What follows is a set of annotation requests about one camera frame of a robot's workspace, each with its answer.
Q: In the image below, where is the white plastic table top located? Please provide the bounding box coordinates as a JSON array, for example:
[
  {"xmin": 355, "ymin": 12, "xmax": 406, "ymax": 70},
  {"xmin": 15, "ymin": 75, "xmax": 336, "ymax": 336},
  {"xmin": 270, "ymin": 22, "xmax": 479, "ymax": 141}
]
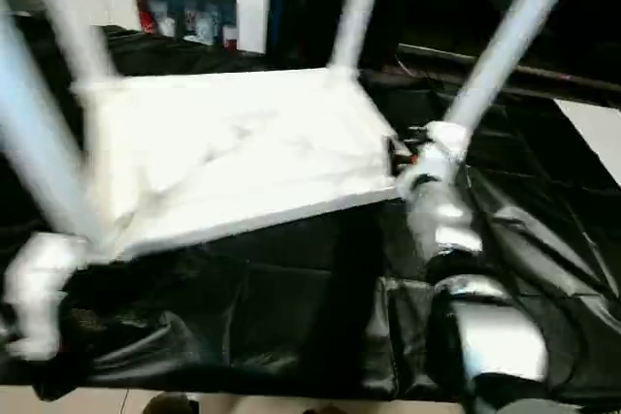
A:
[{"xmin": 71, "ymin": 66, "xmax": 405, "ymax": 264}]

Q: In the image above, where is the dark metal rod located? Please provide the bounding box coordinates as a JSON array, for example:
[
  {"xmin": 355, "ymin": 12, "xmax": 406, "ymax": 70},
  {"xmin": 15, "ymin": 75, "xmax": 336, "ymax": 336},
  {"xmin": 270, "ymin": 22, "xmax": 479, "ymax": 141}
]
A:
[{"xmin": 396, "ymin": 42, "xmax": 621, "ymax": 96}]

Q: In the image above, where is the white flat object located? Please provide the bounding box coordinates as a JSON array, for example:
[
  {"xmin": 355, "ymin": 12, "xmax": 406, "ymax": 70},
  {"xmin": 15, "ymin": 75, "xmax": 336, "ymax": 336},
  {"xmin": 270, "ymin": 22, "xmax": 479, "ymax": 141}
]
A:
[{"xmin": 554, "ymin": 97, "xmax": 621, "ymax": 178}]

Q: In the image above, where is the small white box red base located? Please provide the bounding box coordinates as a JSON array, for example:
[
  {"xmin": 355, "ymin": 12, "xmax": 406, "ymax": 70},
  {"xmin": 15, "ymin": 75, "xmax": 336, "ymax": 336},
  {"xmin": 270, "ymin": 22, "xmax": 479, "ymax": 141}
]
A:
[{"xmin": 220, "ymin": 24, "xmax": 241, "ymax": 50}]

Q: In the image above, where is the small white blue box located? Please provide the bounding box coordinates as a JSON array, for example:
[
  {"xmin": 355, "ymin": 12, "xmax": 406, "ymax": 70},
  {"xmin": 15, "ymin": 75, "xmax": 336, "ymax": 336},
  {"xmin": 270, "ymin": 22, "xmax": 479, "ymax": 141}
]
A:
[{"xmin": 192, "ymin": 11, "xmax": 218, "ymax": 45}]

